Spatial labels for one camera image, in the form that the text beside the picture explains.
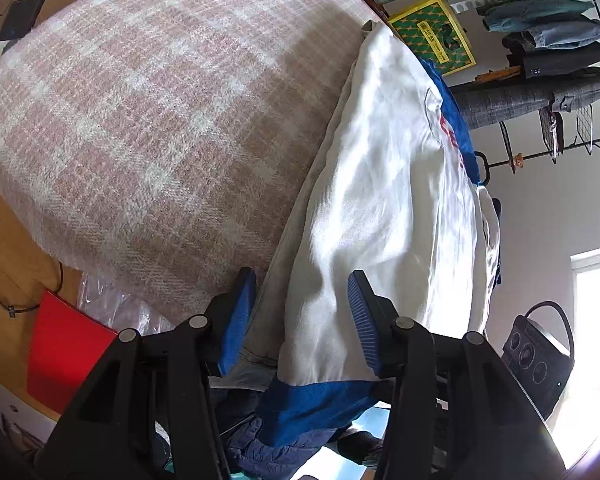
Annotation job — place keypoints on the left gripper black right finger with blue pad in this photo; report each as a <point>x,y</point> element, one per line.
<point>457,412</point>

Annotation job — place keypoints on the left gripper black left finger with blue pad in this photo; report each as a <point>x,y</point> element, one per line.
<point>145,410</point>

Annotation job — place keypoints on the white and blue jacket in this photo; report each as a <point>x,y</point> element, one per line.
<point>394,201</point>

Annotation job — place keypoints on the black metal clothes rack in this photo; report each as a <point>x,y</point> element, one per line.
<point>561,132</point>

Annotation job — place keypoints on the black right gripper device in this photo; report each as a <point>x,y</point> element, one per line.
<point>540,363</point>

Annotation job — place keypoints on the clear plastic bag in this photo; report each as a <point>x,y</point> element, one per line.
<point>107,304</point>

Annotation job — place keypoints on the dark navy garment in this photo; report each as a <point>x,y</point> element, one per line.
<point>262,441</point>

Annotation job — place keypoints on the small teddy bear charm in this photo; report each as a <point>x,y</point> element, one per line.
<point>518,161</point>

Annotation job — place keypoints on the pink plaid bed blanket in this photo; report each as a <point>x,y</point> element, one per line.
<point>162,143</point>

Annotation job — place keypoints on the grey tweed folded garment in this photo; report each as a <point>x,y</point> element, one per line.
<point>497,101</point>

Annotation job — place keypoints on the dark charcoal folded jacket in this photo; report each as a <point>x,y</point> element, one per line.
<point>545,63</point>

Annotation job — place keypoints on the yellow green patterned box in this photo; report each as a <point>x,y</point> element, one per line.
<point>433,32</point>

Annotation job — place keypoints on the blue folded jeans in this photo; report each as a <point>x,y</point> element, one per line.
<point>561,35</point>

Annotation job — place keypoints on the teal folded jeans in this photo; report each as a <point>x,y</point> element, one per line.
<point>518,15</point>

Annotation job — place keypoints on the black tablet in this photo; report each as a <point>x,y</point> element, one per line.
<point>20,19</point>

